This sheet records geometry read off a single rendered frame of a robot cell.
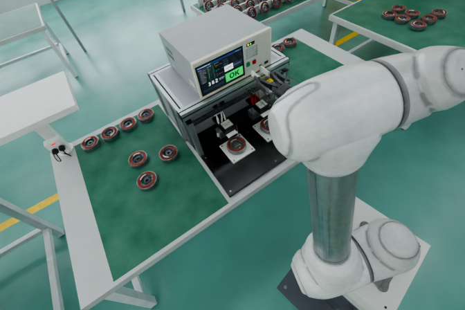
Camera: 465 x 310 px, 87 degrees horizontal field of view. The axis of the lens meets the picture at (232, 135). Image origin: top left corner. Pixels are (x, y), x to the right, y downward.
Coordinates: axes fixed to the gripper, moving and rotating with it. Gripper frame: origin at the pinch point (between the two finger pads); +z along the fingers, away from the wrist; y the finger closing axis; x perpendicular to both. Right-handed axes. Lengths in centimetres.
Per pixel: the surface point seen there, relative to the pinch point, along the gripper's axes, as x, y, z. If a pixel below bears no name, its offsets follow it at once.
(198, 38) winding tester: 13.5, -16.2, 27.1
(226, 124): -26.1, -20.6, 4.1
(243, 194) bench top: -43, -34, -28
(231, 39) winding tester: 13.5, -4.8, 15.0
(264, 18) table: -43, 90, 111
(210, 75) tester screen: 4.4, -21.8, 9.4
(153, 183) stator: -40, -70, 5
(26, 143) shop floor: -118, -178, 199
